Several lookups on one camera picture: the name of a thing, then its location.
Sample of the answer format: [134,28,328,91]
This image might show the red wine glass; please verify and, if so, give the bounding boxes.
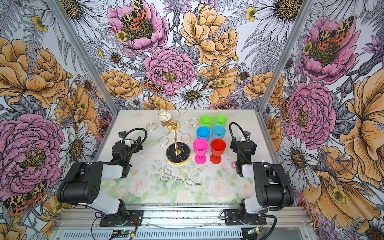
[210,139,227,165]

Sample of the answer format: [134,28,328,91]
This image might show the blue wine glass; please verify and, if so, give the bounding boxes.
[211,125,226,140]
[196,127,211,141]

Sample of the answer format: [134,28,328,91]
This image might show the green wine glass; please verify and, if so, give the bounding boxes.
[214,114,228,127]
[200,115,213,129]

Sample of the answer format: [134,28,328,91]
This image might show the pink wine glass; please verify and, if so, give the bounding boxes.
[193,139,209,165]

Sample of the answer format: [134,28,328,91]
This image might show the blue wine glass front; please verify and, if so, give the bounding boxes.
[196,127,211,141]

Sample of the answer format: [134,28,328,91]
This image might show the green wine glass front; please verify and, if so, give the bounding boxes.
[200,115,213,129]

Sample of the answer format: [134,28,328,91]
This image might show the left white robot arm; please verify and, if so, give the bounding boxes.
[57,128,148,224]

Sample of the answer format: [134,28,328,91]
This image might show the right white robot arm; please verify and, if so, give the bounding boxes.
[229,122,295,218]

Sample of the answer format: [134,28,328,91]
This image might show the brown paper cup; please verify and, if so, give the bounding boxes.
[159,112,172,127]

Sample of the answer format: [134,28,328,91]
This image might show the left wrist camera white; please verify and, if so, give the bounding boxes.
[118,131,137,147]

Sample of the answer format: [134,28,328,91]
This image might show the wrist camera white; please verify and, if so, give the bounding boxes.
[239,131,251,142]
[118,131,137,147]

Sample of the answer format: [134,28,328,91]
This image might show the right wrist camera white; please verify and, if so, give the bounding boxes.
[239,131,251,142]

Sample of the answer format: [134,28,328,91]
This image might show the metal wire tongs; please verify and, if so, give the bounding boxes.
[160,169,201,186]

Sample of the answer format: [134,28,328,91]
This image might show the gold wire glass rack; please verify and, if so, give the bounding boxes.
[146,108,200,166]

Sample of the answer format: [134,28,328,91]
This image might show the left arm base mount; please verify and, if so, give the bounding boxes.
[99,210,144,227]

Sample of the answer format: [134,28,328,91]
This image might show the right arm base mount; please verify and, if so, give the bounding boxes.
[224,209,267,226]

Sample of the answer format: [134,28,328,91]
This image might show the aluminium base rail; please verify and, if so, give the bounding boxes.
[51,204,316,240]

